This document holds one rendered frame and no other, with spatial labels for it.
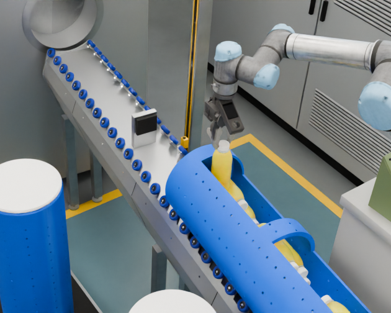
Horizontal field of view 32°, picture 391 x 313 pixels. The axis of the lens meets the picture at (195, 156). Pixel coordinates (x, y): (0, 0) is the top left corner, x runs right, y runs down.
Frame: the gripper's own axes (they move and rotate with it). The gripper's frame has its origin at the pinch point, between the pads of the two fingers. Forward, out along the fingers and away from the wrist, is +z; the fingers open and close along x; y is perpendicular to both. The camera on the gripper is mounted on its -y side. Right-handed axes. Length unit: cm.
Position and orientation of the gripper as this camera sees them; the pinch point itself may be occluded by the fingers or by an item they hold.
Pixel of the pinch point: (223, 145)
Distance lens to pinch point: 219.4
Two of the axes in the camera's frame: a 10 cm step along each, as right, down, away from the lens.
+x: -8.6, 2.8, -4.2
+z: -0.5, 7.7, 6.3
